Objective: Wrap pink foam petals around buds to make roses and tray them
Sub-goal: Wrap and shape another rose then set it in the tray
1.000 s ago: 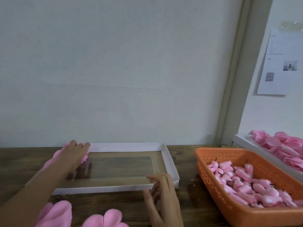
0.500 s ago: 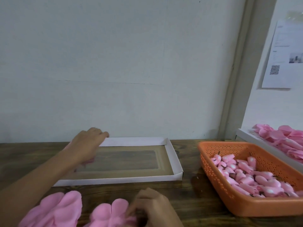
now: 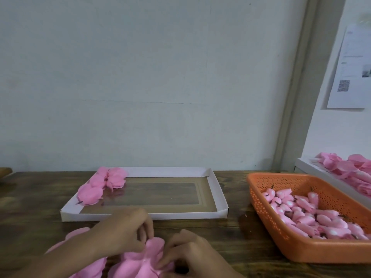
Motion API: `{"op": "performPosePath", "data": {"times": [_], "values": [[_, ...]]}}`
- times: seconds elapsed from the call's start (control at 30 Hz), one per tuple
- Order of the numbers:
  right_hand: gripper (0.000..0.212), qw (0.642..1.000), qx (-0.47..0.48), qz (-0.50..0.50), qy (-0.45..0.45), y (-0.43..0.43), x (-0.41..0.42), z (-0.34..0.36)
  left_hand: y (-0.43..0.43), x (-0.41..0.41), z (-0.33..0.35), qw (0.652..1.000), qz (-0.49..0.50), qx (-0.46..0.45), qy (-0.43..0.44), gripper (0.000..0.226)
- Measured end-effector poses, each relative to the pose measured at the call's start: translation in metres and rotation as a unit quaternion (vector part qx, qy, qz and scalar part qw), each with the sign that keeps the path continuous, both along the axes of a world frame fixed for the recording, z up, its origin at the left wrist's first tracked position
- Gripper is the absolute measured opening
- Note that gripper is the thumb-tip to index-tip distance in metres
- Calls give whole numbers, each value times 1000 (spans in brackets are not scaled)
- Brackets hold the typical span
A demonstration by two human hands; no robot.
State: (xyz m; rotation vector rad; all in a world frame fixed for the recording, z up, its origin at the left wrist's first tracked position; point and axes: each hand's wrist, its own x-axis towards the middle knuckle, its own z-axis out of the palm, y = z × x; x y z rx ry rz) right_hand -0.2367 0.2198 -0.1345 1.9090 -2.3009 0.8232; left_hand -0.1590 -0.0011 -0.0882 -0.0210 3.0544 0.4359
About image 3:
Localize person's left hand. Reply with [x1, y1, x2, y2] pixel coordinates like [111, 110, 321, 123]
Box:
[92, 207, 155, 258]

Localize pink rose buds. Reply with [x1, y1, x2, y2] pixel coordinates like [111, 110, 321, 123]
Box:
[262, 188, 371, 241]

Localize pink petal flower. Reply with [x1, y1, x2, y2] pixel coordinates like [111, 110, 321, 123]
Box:
[107, 173, 128, 190]

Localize white paper notice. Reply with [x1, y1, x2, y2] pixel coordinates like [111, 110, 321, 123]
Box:
[327, 23, 371, 109]

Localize grey door frame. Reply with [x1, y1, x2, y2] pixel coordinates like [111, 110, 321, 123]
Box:
[272, 0, 349, 173]

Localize pile of pink petals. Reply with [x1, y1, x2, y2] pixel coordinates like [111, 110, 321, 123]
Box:
[314, 152, 371, 197]

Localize white shallow tray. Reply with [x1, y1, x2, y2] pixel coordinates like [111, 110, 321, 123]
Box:
[60, 167, 229, 222]

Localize person's right hand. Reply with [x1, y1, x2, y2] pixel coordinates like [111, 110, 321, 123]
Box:
[152, 230, 231, 278]

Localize stack of pink petals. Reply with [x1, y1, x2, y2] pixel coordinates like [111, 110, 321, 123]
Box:
[108, 237, 175, 278]
[45, 227, 108, 278]

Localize group of finished pink roses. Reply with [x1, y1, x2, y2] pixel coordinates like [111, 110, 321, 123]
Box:
[77, 166, 128, 206]

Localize person's right forearm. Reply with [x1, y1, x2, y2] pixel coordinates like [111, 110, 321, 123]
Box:
[225, 264, 249, 278]

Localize person's left forearm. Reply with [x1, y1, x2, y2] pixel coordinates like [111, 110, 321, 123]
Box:
[10, 229, 110, 278]

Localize orange plastic basket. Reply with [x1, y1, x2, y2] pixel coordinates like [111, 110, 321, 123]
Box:
[247, 172, 371, 264]

